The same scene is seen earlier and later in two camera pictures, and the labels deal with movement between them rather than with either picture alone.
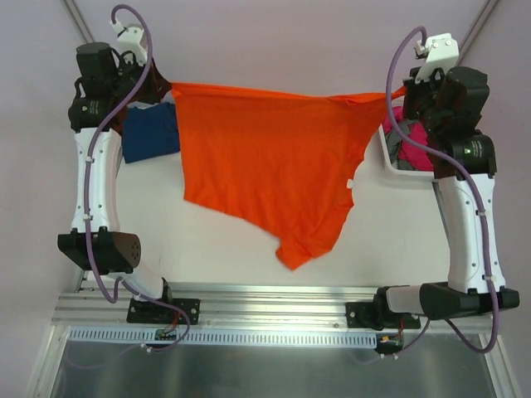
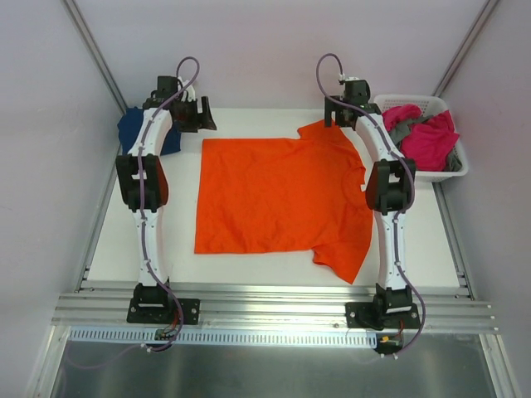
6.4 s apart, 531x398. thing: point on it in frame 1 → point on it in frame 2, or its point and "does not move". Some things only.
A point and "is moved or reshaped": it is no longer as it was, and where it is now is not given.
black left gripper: x=148 y=87 → x=199 y=114
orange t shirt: x=282 y=158 is moved or reshaped
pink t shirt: x=412 y=157 does not move
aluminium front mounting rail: x=106 y=303 does not move
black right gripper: x=413 y=99 → x=332 y=113
